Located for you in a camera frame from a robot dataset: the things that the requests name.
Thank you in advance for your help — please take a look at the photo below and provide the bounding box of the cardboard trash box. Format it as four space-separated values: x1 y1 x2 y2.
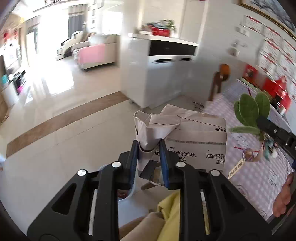
117 104 228 241

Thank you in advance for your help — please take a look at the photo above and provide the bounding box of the red gift box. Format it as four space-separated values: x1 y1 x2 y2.
262 75 292 110

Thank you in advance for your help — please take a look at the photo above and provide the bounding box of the potted plant on cabinet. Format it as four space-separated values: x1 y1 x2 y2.
162 19 177 33

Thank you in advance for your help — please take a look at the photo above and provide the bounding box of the brown wooden chair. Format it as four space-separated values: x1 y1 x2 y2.
208 64 231 101

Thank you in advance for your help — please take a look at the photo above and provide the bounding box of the person's right hand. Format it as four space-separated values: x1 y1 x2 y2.
273 172 294 217

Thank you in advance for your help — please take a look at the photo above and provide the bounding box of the beige sofa with pink cover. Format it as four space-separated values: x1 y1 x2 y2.
71 34 118 70

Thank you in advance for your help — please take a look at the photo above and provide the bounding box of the green leaf sprig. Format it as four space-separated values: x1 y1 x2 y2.
230 92 270 142

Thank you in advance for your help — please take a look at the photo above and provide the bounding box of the pink checkered tablecloth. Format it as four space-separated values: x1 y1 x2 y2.
204 81 293 220

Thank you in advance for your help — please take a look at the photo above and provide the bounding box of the grey paper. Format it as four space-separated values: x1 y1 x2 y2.
133 110 180 171

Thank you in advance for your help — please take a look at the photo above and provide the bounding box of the yellow cloth in box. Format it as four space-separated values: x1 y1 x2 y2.
157 190 181 241

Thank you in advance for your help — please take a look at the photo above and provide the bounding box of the white sideboard cabinet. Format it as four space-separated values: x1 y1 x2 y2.
120 34 199 109

